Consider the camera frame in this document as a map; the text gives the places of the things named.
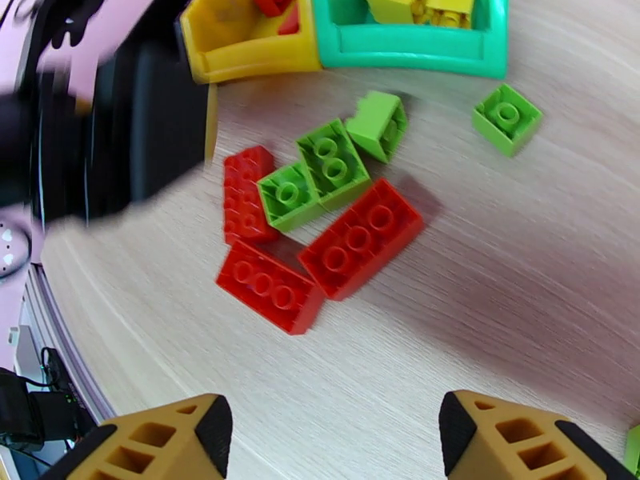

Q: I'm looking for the green two-by-two lego brick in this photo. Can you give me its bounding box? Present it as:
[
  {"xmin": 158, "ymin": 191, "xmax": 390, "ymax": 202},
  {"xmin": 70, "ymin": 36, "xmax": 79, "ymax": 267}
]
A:
[
  {"xmin": 471, "ymin": 82, "xmax": 544, "ymax": 158},
  {"xmin": 257, "ymin": 162, "xmax": 322, "ymax": 233}
]

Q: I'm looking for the yellow lego brick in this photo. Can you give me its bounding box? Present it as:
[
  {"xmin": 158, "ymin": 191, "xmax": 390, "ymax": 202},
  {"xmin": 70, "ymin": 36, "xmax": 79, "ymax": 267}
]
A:
[
  {"xmin": 365, "ymin": 0, "xmax": 424, "ymax": 25},
  {"xmin": 425, "ymin": 0, "xmax": 477, "ymax": 30},
  {"xmin": 412, "ymin": 7, "xmax": 454, "ymax": 29}
]

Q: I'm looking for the yellow plastic storage bin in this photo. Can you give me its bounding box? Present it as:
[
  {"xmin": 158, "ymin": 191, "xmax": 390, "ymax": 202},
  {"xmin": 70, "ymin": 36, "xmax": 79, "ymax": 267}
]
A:
[{"xmin": 179, "ymin": 0, "xmax": 323, "ymax": 85}]

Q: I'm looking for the green two-by-four lego brick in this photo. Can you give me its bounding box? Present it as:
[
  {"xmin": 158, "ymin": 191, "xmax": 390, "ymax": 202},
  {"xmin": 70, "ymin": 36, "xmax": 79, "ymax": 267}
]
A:
[{"xmin": 625, "ymin": 426, "xmax": 640, "ymax": 474}]

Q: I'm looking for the black electronics box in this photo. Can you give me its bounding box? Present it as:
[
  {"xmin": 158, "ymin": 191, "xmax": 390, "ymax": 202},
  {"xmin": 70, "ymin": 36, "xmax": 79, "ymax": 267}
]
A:
[{"xmin": 0, "ymin": 347, "xmax": 97, "ymax": 450}]

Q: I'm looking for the red two-by-four lego brick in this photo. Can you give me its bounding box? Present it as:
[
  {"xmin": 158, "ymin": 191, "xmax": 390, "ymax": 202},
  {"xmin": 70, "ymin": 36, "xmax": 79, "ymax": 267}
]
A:
[
  {"xmin": 215, "ymin": 239, "xmax": 326, "ymax": 336},
  {"xmin": 222, "ymin": 145, "xmax": 282, "ymax": 246},
  {"xmin": 298, "ymin": 178, "xmax": 426, "ymax": 301}
]

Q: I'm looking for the green two-by-three lego brick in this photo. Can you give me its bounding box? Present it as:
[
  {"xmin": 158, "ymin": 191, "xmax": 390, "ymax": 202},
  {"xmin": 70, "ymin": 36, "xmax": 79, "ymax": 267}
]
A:
[{"xmin": 295, "ymin": 118, "xmax": 374, "ymax": 213}]

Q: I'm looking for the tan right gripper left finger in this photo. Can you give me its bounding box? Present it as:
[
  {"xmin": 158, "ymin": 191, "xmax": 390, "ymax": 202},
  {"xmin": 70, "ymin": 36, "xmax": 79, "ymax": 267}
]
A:
[{"xmin": 39, "ymin": 393, "xmax": 234, "ymax": 480}]

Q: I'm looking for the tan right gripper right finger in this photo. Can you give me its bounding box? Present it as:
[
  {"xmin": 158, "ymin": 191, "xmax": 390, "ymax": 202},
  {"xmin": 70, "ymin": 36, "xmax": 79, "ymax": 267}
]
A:
[{"xmin": 438, "ymin": 390, "xmax": 637, "ymax": 480}]

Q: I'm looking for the green plastic storage bin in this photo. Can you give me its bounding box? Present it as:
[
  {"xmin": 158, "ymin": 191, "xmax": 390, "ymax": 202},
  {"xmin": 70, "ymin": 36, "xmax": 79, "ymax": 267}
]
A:
[{"xmin": 310, "ymin": 0, "xmax": 510, "ymax": 80}]

